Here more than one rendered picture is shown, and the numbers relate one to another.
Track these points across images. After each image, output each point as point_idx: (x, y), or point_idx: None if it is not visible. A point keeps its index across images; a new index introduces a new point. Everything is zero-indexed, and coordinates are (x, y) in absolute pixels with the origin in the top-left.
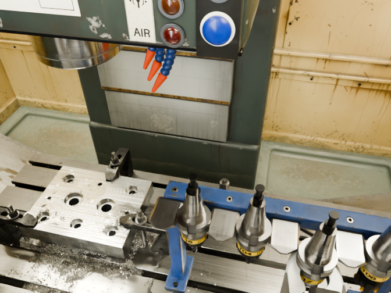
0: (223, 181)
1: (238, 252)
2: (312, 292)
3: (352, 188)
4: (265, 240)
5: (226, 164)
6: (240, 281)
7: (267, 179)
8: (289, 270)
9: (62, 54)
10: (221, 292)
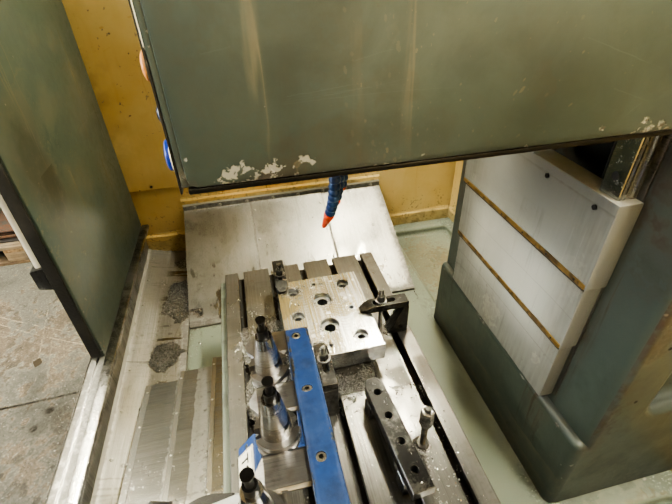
0: (425, 407)
1: (369, 492)
2: (160, 501)
3: None
4: (262, 448)
5: (533, 427)
6: None
7: None
8: (237, 496)
9: None
10: (314, 500)
